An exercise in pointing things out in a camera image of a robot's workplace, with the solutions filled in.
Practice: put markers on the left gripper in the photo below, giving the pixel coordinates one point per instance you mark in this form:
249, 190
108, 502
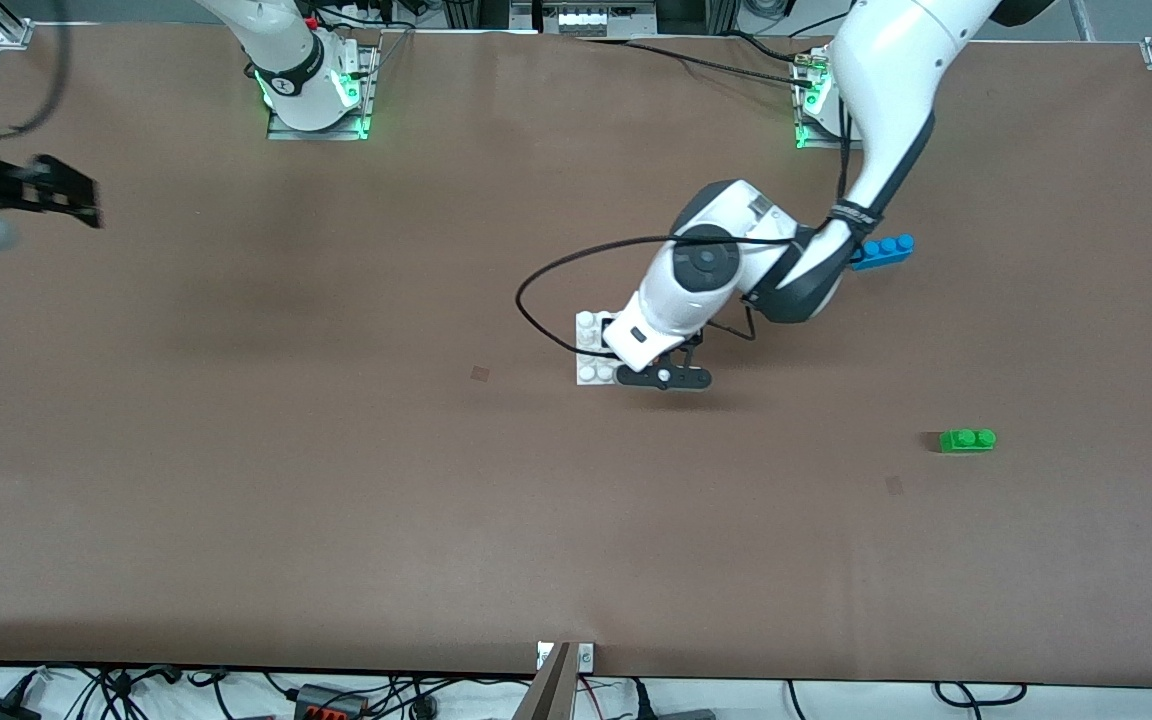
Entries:
607, 326

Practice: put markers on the white studded base plate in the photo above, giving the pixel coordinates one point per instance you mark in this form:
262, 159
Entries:
591, 345

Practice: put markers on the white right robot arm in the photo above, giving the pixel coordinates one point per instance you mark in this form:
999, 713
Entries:
281, 50

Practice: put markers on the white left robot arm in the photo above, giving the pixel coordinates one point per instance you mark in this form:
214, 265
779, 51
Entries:
896, 60

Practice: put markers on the blue studded block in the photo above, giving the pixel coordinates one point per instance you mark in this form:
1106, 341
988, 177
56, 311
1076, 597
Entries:
886, 250

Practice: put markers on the green studded block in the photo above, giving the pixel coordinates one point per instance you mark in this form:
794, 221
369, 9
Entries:
966, 441

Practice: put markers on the white power strip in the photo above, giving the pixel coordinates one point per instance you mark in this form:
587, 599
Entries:
584, 20

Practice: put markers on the brown wooden beam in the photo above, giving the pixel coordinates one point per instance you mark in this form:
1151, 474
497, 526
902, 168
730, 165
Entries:
548, 695

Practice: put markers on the black orange power adapter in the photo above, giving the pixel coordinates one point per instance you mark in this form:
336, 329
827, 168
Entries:
321, 700

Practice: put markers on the aluminium frame rail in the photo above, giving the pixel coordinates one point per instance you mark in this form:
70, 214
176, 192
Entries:
6, 12

